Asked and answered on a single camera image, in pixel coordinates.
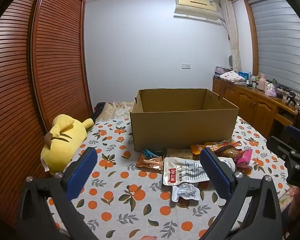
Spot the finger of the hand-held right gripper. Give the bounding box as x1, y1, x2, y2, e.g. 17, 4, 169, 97
285, 124, 300, 143
266, 136, 299, 161

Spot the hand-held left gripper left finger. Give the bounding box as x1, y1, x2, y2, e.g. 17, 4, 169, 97
16, 147, 98, 240

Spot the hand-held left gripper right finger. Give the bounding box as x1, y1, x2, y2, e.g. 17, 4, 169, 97
199, 147, 283, 240

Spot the clear brown meat packet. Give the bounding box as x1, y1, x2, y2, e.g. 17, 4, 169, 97
214, 147, 243, 161

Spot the orange snack packet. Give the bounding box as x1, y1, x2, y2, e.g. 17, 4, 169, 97
190, 141, 237, 155

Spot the white red-label snack packet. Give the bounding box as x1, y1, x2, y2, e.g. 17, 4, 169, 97
163, 157, 211, 186

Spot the pink snack packet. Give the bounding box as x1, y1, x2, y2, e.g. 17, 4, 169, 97
236, 149, 253, 168

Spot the small silver snack packet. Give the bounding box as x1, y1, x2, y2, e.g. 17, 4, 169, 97
171, 182, 202, 202

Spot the cardboard box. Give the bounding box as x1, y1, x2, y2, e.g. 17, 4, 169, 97
130, 88, 240, 153

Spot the copper foil snack packet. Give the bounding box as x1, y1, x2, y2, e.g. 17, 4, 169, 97
135, 154, 164, 172

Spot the yellow plush toy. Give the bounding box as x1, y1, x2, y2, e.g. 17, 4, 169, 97
41, 114, 94, 176

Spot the brown cracker packet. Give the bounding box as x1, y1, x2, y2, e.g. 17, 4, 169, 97
166, 148, 193, 159

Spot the long wooden cabinet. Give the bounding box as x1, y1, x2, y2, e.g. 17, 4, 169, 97
212, 76, 300, 138

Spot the purple tissue pack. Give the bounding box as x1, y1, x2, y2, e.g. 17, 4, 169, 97
264, 84, 277, 97

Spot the orange fruit print bedsheet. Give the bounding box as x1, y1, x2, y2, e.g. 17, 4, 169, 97
46, 116, 294, 240

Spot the teal snack packet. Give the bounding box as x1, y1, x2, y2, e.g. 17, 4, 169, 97
142, 149, 164, 158

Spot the dark cloth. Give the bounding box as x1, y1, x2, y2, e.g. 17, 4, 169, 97
93, 102, 107, 119

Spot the floral quilt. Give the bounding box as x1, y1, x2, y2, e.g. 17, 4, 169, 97
96, 101, 135, 121

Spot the folded floral cloth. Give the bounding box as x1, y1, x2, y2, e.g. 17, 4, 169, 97
219, 70, 246, 83

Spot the grey window blind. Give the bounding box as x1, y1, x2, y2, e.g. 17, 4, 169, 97
247, 0, 300, 92

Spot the brown louvered wooden wardrobe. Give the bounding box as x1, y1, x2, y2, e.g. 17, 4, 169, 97
0, 0, 93, 230

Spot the pale patterned curtain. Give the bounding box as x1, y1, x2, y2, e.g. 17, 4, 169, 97
220, 0, 241, 73

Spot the wooden window frame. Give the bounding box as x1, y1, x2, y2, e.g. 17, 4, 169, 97
243, 0, 275, 77

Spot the cream wall air conditioner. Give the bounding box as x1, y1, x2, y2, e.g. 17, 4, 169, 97
174, 0, 222, 25

